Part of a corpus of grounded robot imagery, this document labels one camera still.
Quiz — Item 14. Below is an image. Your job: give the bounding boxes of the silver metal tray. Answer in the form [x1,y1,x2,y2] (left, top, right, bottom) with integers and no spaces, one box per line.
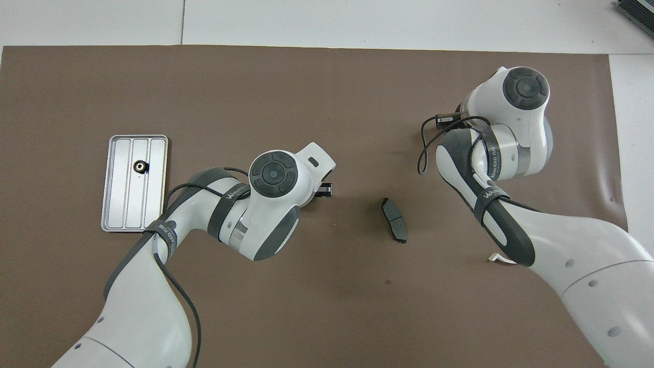
[101,134,169,233]

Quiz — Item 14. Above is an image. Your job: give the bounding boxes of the long grey brake pad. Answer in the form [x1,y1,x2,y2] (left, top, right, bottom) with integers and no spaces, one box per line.
[381,197,408,244]

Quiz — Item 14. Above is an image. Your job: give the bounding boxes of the brown table mat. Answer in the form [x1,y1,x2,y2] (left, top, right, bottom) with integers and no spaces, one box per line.
[0,45,643,368]

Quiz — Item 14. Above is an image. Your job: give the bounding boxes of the dark ribbed device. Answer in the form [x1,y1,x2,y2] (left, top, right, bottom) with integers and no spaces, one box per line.
[616,0,654,39]

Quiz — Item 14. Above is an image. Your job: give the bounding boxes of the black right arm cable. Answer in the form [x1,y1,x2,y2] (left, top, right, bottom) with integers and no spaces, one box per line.
[417,116,494,175]

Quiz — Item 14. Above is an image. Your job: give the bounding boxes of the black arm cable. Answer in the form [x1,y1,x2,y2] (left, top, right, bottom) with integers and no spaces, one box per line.
[417,116,494,175]
[152,168,251,368]

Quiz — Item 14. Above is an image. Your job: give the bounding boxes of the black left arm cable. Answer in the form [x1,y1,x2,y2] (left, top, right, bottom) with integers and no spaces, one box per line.
[152,168,251,368]

